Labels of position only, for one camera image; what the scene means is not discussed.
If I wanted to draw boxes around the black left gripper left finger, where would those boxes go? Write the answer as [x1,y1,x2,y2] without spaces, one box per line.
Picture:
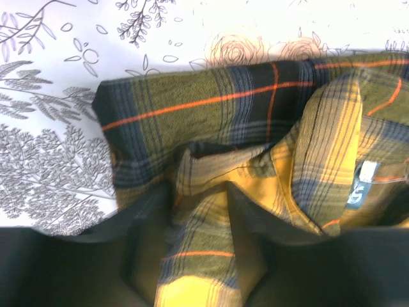
[1,182,172,306]

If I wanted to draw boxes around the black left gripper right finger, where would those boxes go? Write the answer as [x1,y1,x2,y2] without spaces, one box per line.
[226,183,408,306]

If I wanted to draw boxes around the yellow plaid long sleeve shirt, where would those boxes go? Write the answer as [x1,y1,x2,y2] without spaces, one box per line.
[92,53,408,306]

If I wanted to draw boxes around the floral tablecloth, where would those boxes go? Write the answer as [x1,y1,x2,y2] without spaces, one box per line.
[1,1,408,234]

